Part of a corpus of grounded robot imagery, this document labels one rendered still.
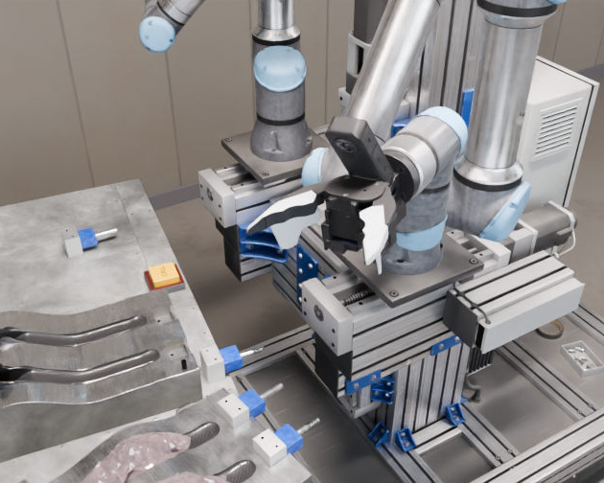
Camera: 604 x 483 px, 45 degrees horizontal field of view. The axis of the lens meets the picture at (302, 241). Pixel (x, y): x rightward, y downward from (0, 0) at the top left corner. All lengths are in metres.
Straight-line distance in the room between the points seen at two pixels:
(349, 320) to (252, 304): 1.56
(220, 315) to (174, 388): 1.44
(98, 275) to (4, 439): 0.54
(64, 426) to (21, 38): 1.88
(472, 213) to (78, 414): 0.79
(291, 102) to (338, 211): 0.88
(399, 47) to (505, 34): 0.16
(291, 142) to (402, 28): 0.68
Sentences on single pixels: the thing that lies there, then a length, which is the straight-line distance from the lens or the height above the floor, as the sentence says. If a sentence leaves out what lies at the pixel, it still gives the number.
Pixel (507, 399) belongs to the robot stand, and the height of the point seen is 0.21.
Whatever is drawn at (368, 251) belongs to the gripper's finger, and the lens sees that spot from 0.74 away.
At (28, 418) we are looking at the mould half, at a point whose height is 0.89.
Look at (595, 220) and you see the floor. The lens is 3.62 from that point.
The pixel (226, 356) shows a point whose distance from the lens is 1.52.
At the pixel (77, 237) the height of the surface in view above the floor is 0.85.
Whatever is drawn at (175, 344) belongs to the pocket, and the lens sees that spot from 1.50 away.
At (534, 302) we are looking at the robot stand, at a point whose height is 0.95.
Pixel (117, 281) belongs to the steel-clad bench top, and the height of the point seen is 0.80.
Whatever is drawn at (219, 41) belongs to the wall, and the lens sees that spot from 3.30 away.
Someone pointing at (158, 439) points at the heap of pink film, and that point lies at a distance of 1.31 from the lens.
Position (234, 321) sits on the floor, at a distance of 2.84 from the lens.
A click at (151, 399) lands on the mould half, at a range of 1.45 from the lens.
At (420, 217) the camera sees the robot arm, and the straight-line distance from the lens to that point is 1.01.
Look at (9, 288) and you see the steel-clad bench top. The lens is 1.86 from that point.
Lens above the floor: 1.91
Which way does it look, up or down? 36 degrees down
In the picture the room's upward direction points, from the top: straight up
